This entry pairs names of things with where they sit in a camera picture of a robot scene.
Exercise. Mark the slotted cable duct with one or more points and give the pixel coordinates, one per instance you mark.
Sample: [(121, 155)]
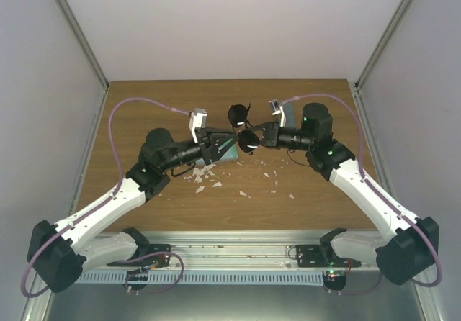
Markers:
[(284, 278)]

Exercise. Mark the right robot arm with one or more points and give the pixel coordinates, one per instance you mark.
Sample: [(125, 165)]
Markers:
[(407, 244)]

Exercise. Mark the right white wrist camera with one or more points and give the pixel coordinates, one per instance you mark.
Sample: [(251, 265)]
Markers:
[(278, 111)]

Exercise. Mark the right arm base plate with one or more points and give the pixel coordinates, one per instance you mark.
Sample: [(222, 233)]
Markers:
[(311, 256)]

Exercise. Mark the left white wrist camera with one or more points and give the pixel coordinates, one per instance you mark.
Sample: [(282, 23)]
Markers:
[(197, 121)]

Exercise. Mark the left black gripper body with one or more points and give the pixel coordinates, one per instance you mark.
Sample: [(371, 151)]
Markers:
[(205, 145)]

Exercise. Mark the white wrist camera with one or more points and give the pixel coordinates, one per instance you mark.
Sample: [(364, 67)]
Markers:
[(197, 121), (278, 111)]

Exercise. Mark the aluminium frame rail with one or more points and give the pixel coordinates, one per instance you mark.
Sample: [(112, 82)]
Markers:
[(231, 250)]

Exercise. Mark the grey glasses case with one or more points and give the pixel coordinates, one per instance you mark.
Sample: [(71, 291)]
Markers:
[(230, 155)]

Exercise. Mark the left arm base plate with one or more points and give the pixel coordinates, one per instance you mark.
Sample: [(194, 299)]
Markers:
[(159, 261)]

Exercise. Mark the white paper scraps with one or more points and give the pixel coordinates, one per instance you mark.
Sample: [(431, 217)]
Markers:
[(246, 177)]

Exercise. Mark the dark round sunglasses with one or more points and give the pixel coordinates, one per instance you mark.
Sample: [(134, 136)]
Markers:
[(238, 116)]

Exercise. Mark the teal glasses case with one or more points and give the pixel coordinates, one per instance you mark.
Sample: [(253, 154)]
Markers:
[(290, 115)]

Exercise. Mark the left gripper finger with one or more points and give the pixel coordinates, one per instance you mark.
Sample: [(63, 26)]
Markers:
[(216, 136), (219, 150)]

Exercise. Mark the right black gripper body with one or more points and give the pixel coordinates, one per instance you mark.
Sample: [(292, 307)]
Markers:
[(273, 137)]

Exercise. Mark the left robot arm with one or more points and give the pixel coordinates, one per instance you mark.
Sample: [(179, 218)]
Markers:
[(60, 252)]

